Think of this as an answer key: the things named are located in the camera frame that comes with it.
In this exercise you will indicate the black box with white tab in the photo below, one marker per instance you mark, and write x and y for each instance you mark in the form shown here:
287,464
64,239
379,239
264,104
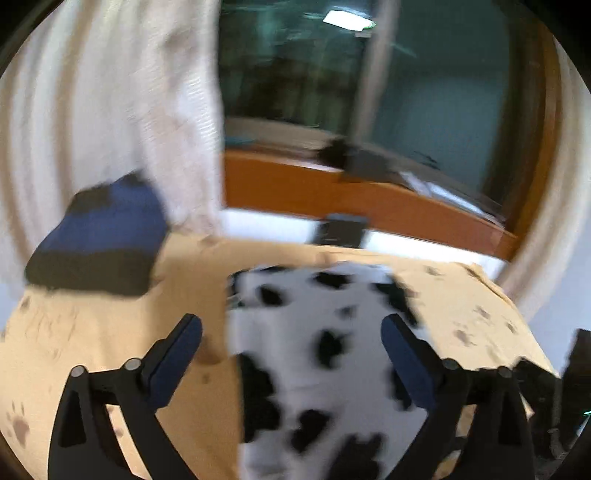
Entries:
341,230

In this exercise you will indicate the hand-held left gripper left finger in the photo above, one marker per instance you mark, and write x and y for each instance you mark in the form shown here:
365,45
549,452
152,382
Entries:
178,364

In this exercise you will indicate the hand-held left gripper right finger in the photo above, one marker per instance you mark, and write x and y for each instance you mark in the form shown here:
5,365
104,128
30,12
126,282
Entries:
406,364

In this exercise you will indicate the yellow paw print blanket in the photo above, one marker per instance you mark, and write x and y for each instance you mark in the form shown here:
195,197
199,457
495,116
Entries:
184,415

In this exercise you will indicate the cream patterned curtain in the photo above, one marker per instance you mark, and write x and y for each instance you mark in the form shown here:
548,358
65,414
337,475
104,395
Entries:
115,115
545,207

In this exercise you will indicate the cow print fleece garment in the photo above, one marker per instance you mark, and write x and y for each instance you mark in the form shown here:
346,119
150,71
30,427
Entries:
304,387

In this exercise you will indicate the blue and black folded cloth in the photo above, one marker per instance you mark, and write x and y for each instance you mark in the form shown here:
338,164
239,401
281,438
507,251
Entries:
101,235

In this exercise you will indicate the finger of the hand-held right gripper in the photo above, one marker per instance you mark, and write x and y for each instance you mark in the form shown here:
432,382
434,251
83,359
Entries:
535,378

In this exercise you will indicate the clear plastic packet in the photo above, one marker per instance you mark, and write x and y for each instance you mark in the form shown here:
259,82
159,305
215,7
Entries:
452,196

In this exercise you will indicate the dark open cardboard box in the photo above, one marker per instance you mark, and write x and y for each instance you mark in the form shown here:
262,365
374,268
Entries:
364,161

